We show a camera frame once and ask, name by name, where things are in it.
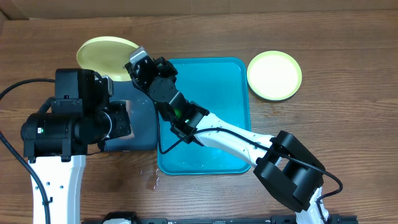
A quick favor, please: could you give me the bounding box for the teal plastic tray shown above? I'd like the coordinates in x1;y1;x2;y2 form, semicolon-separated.
157;57;251;175

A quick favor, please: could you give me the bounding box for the black water tray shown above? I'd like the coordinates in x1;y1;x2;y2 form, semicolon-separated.
104;81;158;152

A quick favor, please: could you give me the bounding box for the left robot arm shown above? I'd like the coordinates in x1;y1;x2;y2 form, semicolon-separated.
21;99;131;223

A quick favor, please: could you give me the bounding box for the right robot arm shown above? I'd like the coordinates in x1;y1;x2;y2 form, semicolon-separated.
125;55;329;223

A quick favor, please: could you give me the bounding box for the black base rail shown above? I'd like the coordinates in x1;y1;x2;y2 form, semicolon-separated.
82;215;359;224

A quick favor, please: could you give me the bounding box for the yellow plate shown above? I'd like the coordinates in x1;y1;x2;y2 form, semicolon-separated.
76;36;139;82
247;50;302;101

